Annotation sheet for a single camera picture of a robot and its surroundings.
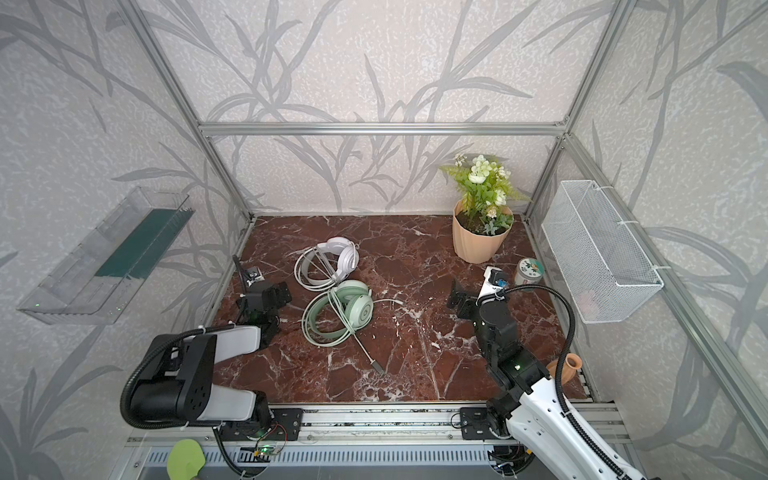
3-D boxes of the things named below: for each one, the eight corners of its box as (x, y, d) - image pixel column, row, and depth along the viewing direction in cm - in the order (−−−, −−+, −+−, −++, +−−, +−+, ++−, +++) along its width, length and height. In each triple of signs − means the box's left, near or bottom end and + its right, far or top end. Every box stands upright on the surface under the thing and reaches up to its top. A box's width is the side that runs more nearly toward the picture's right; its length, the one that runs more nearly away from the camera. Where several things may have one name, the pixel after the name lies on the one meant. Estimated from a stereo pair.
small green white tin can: (515, 292, 101) (524, 277, 93) (510, 273, 105) (518, 258, 98) (537, 292, 101) (547, 277, 93) (531, 273, 105) (540, 258, 98)
